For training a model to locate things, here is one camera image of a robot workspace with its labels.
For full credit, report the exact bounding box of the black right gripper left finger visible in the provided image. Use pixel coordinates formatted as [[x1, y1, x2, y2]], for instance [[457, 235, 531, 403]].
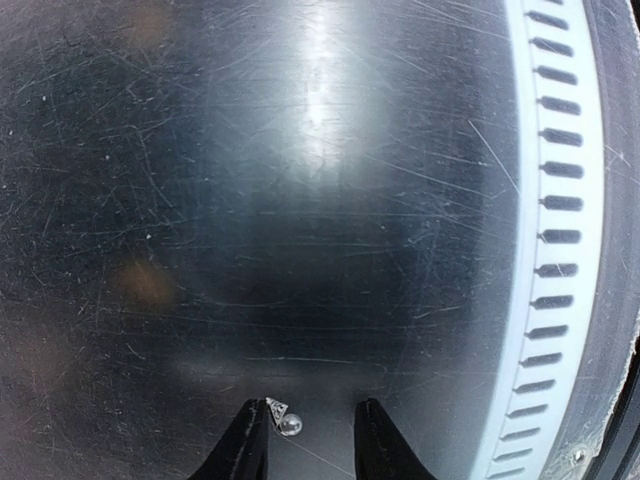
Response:
[[189, 399, 271, 480]]

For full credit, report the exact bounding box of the white slotted cable duct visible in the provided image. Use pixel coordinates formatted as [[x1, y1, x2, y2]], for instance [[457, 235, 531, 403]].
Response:
[[470, 1, 604, 479]]

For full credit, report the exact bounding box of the small silver stud earring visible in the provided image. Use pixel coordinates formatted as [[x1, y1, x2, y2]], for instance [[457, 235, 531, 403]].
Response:
[[265, 397, 303, 437]]

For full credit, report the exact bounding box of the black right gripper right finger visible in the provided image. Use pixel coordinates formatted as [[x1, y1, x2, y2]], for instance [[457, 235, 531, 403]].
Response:
[[354, 398, 436, 480]]

